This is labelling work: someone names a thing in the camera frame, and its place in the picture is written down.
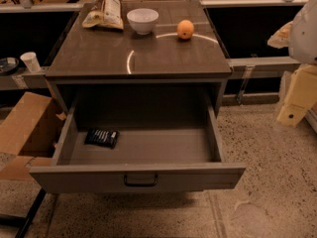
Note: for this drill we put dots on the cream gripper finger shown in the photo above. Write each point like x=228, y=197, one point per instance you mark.
x=301, y=95
x=280, y=39

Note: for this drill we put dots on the dark blue rxbar wrapper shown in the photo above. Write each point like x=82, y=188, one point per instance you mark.
x=102, y=138

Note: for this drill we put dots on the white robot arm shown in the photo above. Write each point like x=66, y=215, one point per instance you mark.
x=300, y=36

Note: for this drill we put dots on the grey cabinet with counter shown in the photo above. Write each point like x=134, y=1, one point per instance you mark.
x=108, y=56

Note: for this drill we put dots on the grey open drawer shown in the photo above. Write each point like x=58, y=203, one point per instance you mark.
x=175, y=137

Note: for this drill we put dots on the orange fruit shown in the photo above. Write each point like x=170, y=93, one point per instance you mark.
x=185, y=29

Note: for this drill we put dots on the white ceramic bowl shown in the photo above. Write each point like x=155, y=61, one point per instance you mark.
x=143, y=20

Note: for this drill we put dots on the brown chip bag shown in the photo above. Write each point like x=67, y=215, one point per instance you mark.
x=105, y=13

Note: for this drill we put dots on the white paper cup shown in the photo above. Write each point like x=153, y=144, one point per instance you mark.
x=31, y=62

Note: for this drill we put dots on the grey left side shelf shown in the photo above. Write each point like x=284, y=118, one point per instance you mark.
x=23, y=79

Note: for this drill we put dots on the brown cardboard box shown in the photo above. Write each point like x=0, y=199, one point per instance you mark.
x=29, y=134

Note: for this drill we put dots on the dark round dish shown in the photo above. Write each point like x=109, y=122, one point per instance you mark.
x=8, y=66

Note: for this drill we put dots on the black floor stand leg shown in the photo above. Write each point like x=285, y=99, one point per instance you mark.
x=23, y=223

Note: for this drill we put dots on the black drawer handle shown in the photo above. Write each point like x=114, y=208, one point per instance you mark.
x=140, y=181

